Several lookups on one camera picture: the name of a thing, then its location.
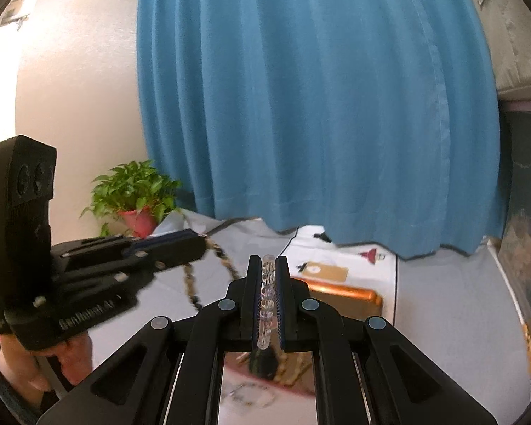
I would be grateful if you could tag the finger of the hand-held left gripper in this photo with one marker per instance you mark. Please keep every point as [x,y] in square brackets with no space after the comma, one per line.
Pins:
[163,236]
[172,254]

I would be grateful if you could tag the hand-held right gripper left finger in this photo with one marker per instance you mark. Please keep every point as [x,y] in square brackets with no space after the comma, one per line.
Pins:
[255,301]

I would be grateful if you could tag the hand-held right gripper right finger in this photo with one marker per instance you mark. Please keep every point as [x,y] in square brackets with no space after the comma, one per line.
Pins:
[282,301]

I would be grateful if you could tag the orange metal tray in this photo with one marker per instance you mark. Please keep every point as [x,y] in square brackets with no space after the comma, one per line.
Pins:
[345,296]

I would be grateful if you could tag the person's left hand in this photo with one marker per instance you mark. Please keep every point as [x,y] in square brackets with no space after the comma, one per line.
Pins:
[22,363]

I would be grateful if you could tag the white wrapping paper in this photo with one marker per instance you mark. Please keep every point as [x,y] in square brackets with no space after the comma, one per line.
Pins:
[170,223]

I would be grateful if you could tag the red flower pot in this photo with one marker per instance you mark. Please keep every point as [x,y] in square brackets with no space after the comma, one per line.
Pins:
[137,221]

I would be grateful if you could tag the brown paper tag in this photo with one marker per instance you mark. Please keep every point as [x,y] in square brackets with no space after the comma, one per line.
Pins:
[327,272]

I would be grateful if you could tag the green potted plant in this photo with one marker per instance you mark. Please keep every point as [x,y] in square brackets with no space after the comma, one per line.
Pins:
[132,186]

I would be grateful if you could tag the grey tablecloth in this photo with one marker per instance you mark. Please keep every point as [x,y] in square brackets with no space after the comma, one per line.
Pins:
[447,318]

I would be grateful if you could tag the blue curtain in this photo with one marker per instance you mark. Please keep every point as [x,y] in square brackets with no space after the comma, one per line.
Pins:
[314,106]

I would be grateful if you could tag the beige storage bag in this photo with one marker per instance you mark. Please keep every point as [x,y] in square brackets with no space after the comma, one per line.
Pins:
[513,31]

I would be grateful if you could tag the white wall fixture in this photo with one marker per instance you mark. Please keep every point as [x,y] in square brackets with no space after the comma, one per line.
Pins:
[15,13]

